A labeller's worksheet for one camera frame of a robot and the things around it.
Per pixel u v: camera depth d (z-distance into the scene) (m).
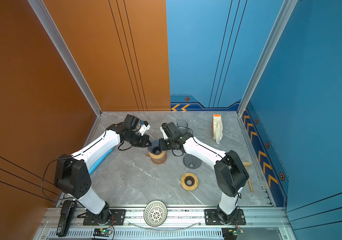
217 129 0.99
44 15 0.72
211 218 0.72
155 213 0.74
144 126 0.80
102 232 0.71
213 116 1.02
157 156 0.85
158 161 0.94
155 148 0.88
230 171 0.47
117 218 0.74
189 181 0.85
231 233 0.70
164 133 0.71
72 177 0.48
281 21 0.74
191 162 0.89
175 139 0.67
